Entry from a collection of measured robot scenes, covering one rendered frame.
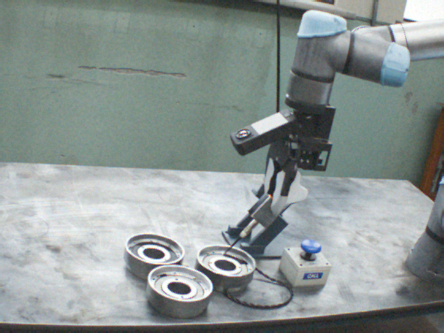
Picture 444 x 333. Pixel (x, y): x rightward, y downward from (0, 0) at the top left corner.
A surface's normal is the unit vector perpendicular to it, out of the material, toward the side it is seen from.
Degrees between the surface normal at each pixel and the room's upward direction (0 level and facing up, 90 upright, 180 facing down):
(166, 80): 90
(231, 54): 90
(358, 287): 0
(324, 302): 0
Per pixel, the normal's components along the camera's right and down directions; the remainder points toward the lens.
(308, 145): 0.30, 0.41
